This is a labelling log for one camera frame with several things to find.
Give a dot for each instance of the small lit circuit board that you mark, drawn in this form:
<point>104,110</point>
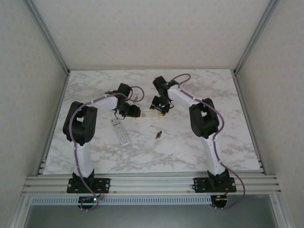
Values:
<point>219,200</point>
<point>89,200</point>

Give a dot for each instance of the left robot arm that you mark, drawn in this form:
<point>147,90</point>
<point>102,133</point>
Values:
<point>83,156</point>

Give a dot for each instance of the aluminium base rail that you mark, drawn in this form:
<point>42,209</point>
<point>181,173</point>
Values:
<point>152,183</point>

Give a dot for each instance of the short white display remote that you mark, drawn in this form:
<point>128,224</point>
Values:
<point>147,116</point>

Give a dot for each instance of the long white TV remote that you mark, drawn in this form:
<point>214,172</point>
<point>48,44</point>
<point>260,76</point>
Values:
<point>120,131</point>

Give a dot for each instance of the black orange AAA battery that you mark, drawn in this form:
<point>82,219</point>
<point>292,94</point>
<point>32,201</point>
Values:
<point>160,134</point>
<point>157,135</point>

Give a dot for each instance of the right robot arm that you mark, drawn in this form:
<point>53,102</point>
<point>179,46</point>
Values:
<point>213,154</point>

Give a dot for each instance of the aluminium frame post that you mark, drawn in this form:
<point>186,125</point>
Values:
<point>47,35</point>
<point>256,35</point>

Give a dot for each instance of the aluminium side rail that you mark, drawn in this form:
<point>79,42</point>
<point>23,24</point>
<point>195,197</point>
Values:
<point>247,116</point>
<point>55,116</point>

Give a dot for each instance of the aluminium frame strut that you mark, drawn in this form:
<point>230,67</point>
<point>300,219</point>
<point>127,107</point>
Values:
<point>20,211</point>
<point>279,211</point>

